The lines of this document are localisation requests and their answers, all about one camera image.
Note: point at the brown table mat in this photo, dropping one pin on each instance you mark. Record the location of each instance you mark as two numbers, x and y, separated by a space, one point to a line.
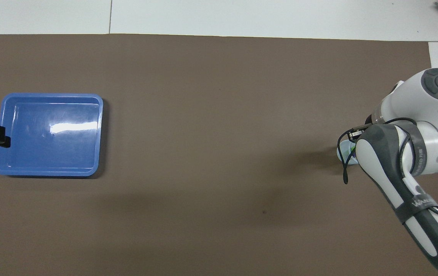
219 115

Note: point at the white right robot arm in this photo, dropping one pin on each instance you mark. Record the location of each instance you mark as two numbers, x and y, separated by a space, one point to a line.
414 99

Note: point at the blue plastic tray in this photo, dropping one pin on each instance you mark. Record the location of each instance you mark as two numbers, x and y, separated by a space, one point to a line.
50 153

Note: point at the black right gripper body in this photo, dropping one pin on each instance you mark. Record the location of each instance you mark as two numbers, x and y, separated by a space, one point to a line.
369 120

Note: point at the clear plastic cup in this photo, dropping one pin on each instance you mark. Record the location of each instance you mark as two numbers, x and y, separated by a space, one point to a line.
345 155

